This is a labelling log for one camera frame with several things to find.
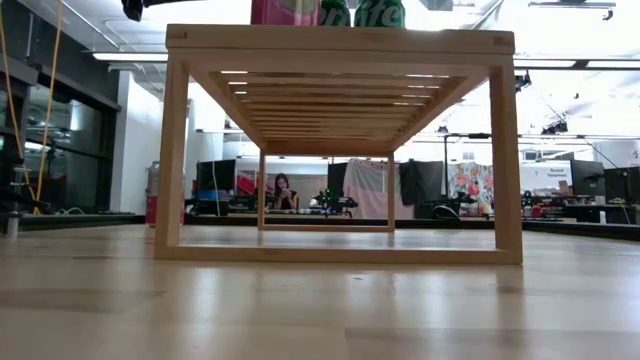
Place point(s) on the red poster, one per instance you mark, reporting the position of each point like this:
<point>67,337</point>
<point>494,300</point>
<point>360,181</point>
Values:
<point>246,182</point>

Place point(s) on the black office desk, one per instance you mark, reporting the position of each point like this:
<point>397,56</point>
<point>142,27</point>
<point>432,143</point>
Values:
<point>585,212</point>

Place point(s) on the dark grey cloth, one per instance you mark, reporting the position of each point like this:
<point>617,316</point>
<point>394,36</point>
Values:
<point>422,182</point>

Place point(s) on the pink cloth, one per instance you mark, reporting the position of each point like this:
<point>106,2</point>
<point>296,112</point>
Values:
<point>367,190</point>

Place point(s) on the black office chair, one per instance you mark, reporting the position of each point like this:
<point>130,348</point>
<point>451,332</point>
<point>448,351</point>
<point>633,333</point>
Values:
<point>445,212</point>

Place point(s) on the person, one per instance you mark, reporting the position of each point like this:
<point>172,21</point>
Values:
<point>285,192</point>

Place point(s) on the silver and red can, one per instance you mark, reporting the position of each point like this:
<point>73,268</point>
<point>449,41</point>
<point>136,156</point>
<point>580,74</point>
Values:
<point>282,12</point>
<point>151,200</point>

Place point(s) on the white sign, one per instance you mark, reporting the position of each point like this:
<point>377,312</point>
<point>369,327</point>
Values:
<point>547,175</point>

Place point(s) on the ceiling light fixture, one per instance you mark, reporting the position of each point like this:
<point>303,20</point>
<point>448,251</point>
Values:
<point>612,64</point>
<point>545,63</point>
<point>132,56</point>

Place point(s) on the black metal table frame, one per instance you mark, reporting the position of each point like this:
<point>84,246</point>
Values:
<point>75,220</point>

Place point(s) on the slatted wooden shelf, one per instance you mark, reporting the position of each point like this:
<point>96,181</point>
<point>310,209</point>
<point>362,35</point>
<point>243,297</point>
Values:
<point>340,42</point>

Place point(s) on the black device with green light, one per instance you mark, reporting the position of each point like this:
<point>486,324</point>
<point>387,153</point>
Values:
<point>334,201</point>

